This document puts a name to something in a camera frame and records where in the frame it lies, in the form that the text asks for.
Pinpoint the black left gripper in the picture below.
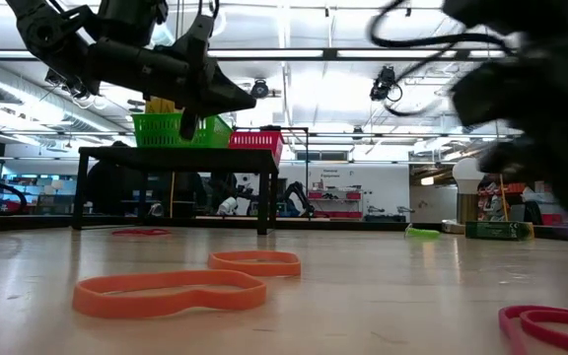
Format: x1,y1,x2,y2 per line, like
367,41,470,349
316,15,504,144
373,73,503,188
168,46,257,142

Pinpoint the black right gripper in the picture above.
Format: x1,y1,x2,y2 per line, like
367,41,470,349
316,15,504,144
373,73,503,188
478,43,568,228

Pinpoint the red plastic basket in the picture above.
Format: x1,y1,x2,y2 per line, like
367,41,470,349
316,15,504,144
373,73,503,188
228,130,285,167

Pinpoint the green plastic basket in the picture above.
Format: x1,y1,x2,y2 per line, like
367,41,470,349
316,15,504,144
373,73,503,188
131,111,234,149

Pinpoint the orange rubber band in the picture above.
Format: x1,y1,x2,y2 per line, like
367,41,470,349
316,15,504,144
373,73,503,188
208,249,302,278
71,268,268,320

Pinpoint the black perforated metal riser shelf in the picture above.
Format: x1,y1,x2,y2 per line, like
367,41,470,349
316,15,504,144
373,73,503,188
71,146,280,236

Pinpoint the white round background object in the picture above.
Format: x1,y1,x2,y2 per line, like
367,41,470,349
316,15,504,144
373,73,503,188
216,195,240,217

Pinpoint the black overhead light bar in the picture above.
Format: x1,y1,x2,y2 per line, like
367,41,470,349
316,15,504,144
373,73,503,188
0,46,512,62

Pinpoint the table lamp with white bulb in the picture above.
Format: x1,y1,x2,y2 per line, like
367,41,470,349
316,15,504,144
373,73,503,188
441,157,486,235

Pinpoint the red rubber band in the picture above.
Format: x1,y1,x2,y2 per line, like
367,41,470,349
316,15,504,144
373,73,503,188
110,227,173,237
498,305,568,355

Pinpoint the person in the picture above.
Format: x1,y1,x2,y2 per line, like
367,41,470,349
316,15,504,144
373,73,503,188
85,141,143,217

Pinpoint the black overhead camera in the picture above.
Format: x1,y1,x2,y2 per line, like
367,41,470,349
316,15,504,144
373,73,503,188
249,78,270,100

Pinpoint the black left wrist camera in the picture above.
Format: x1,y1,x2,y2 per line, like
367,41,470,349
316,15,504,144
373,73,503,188
183,13,216,55

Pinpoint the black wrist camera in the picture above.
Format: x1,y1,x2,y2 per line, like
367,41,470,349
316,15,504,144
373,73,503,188
450,61,517,128
183,13,216,55

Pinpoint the black ceiling camera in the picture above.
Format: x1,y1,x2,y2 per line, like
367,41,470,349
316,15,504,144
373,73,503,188
369,65,403,104
44,68,110,110

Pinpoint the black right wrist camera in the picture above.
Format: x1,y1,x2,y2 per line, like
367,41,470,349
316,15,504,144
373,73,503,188
450,61,517,128

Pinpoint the green coil keychain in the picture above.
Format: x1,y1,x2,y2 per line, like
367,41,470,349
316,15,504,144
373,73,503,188
404,223,442,241

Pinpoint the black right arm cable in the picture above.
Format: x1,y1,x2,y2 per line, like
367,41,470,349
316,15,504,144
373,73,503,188
366,0,517,118

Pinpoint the black table frame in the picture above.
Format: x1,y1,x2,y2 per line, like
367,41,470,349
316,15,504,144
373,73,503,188
0,212,568,243

